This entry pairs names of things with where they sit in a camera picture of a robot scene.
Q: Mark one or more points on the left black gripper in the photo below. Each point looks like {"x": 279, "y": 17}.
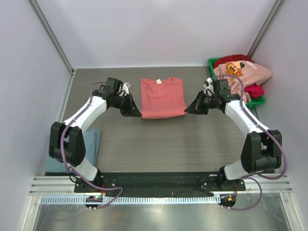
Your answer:
{"x": 134, "y": 112}

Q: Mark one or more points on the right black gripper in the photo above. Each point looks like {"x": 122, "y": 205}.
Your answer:
{"x": 200, "y": 103}

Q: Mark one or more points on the salmon pink t-shirt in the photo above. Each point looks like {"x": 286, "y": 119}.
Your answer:
{"x": 162, "y": 99}

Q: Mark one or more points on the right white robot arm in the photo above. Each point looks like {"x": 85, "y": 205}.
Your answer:
{"x": 262, "y": 150}

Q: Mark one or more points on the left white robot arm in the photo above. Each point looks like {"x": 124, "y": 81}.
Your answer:
{"x": 67, "y": 144}

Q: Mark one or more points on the folded blue t-shirt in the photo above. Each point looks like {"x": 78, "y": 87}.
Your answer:
{"x": 92, "y": 139}

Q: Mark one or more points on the red t-shirt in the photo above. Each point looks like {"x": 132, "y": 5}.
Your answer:
{"x": 253, "y": 91}

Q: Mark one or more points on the light pink printed t-shirt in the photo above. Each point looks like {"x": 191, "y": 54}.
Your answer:
{"x": 249, "y": 73}

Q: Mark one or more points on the green plastic bin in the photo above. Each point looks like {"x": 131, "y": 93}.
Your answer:
{"x": 254, "y": 103}

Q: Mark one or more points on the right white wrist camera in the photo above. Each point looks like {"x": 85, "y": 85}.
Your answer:
{"x": 208, "y": 85}

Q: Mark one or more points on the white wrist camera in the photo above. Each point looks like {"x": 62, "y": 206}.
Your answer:
{"x": 125, "y": 89}
{"x": 208, "y": 85}

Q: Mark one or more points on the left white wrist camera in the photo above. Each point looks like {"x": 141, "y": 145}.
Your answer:
{"x": 125, "y": 89}

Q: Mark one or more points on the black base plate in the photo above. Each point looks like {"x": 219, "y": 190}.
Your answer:
{"x": 163, "y": 184}

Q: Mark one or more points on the slotted cable duct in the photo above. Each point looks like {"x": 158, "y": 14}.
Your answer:
{"x": 96, "y": 200}

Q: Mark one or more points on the right aluminium corner post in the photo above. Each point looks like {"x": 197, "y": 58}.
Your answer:
{"x": 276, "y": 7}

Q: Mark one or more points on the aluminium corner post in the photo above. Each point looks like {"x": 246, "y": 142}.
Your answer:
{"x": 276, "y": 7}
{"x": 49, "y": 31}

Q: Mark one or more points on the aluminium front rail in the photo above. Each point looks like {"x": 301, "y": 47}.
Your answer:
{"x": 62, "y": 185}

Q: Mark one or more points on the left aluminium corner post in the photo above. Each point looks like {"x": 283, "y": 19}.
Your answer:
{"x": 49, "y": 31}

